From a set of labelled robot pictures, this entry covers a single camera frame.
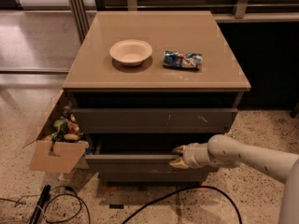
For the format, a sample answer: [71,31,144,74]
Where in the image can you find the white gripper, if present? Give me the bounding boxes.
[169,143,209,169]

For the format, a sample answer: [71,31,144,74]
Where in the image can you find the colourful toys in box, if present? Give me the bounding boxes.
[43,105,83,143]

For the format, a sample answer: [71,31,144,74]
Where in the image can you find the metal window frame post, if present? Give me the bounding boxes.
[68,0,90,43]

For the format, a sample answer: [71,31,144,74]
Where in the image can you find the grey drawer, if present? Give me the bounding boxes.
[73,108,237,133]
[86,133,212,174]
[100,172,207,183]

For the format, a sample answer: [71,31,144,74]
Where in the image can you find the open cardboard box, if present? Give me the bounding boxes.
[23,90,89,174]

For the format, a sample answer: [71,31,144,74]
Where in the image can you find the blue crumpled snack bag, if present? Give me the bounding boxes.
[164,50,203,70]

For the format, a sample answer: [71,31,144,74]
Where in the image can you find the grey drawer cabinet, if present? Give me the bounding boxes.
[64,11,250,174]

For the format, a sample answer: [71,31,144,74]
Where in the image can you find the thin black looped cable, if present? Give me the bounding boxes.
[0,185,92,224]

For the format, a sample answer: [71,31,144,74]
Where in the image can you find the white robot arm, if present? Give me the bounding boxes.
[169,134,299,224]

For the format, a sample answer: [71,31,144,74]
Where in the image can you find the thick black floor cable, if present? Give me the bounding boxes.
[121,185,243,224]

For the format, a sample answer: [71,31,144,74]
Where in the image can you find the black cylindrical tool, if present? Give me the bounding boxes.
[28,185,50,224]

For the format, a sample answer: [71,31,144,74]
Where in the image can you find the small black floor tape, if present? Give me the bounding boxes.
[109,204,124,209]

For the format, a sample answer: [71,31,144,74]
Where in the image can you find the white paper bowl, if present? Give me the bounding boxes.
[110,39,152,66]

